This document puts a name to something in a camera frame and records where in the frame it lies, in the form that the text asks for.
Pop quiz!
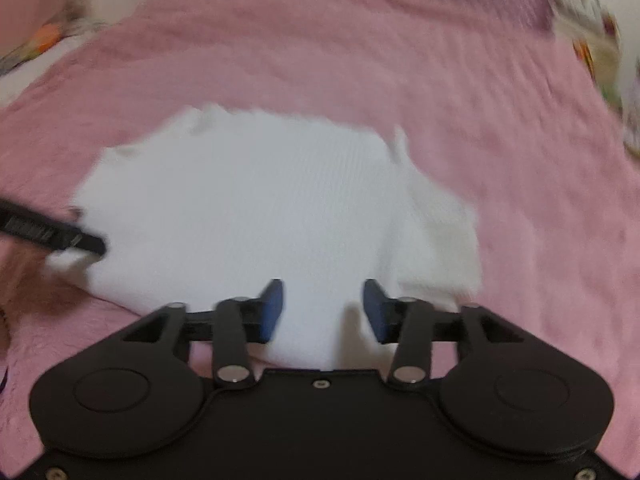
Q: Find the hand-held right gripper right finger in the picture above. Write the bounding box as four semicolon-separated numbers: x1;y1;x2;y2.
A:
362;278;527;391

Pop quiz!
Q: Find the pink fluffy blanket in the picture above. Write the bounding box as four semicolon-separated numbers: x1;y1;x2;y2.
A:
0;0;640;477

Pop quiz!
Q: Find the printed white pillow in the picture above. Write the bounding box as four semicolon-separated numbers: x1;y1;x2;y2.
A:
0;7;109;109

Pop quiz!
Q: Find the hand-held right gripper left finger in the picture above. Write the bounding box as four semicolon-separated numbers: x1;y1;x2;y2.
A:
120;278;285;391

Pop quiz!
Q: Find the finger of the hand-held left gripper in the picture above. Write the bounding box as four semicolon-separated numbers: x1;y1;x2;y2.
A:
67;220;107;257

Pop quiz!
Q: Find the white knit sweater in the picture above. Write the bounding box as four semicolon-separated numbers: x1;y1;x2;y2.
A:
45;102;484;372

